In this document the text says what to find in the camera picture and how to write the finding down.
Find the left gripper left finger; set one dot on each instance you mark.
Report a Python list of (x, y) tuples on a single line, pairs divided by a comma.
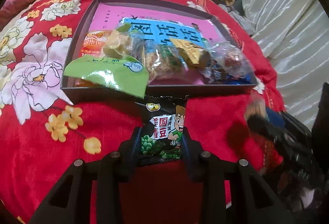
[(69, 201)]

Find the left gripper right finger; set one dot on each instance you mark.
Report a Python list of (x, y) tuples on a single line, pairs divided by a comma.
[(233, 192)]

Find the round biscuit clear packet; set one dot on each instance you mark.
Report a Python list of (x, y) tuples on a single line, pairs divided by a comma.
[(256, 106)]

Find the black green pea packet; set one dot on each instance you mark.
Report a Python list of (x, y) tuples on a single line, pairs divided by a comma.
[(162, 131)]

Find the blue Oreo packet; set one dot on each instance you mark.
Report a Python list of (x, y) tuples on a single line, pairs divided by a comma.
[(215, 74)]

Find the clear bag red candy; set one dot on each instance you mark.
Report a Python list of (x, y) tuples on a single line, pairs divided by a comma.
[(232, 59)]

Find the green snack bag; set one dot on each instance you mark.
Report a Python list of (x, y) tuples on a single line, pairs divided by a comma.
[(126, 75)]

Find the gold cake snack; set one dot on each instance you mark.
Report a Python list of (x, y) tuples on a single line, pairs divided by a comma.
[(194, 55)]

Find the orange snack packet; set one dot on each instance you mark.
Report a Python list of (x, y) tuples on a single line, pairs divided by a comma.
[(94, 42)]

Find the clear small snack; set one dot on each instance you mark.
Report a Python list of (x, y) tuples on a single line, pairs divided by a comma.
[(123, 41)]

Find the nut bar clear wrapper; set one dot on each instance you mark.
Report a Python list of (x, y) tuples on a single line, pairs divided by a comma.
[(162, 61)]

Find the grey blue cloth pile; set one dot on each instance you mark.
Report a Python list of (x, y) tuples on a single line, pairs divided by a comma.
[(246, 24)]

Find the white satin curtain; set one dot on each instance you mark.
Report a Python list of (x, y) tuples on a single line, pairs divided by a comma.
[(293, 35)]

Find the dark shallow tray box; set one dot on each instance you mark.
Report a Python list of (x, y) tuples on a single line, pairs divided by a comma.
[(79, 90)]

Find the pink and blue book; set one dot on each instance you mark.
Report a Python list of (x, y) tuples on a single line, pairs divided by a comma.
[(159, 26)]

